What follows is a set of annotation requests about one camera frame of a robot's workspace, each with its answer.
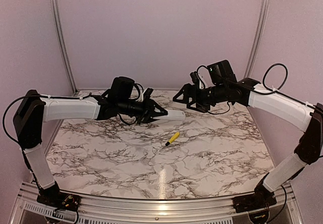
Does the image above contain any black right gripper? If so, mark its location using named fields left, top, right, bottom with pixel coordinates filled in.
left=173, top=83, right=228, bottom=113

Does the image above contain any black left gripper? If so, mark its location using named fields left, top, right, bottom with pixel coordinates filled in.
left=118, top=95, right=168, bottom=124

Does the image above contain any white remote control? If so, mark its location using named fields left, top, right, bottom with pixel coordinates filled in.
left=154, top=109, right=186, bottom=122

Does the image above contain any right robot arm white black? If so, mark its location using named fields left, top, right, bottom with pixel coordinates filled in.
left=173, top=60, right=322, bottom=213

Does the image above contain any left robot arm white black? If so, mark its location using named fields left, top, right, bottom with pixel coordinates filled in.
left=13, top=77, right=169, bottom=211

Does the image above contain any yellow screwdriver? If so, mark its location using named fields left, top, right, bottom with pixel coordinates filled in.
left=165, top=132, right=180, bottom=146

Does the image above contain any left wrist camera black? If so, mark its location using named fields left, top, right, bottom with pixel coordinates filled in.
left=143, top=88, right=153, bottom=100

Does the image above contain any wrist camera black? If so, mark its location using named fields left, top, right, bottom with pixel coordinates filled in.
left=190, top=71, right=200, bottom=85
left=143, top=88, right=153, bottom=100

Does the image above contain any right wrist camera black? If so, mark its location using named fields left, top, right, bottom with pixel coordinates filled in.
left=190, top=71, right=200, bottom=85

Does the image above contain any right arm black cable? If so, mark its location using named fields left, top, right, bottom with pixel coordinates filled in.
left=262, top=63, right=289, bottom=92

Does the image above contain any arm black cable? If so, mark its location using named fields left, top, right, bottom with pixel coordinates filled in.
left=262, top=63, right=289, bottom=92
left=2, top=95, right=46, bottom=144

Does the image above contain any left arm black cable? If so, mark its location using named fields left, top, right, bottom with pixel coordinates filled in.
left=2, top=95, right=46, bottom=144

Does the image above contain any right aluminium frame post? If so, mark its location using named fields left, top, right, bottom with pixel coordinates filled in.
left=244, top=0, right=270, bottom=78

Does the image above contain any aluminium frame post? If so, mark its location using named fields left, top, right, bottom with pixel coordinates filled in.
left=50, top=0, right=78, bottom=94
left=244, top=0, right=270, bottom=78

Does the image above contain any left aluminium frame post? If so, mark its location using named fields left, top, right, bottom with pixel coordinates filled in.
left=50, top=0, right=78, bottom=94

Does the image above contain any front aluminium rail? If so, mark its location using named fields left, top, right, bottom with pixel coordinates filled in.
left=9, top=183, right=303, bottom=223

